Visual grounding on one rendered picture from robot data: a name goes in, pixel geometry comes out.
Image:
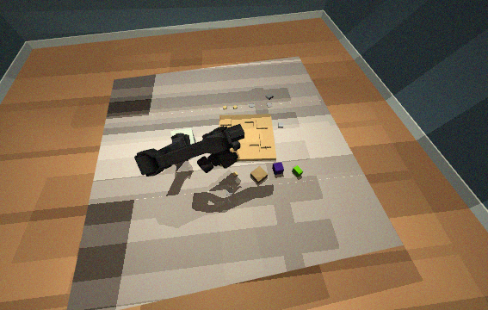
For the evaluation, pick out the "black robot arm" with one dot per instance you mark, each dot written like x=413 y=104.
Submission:
x=152 y=161

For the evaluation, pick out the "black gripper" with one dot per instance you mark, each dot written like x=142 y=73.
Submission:
x=207 y=163

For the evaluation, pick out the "purple cube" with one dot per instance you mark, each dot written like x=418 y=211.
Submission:
x=278 y=168

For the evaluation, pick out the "green block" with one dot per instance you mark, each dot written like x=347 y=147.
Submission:
x=297 y=171

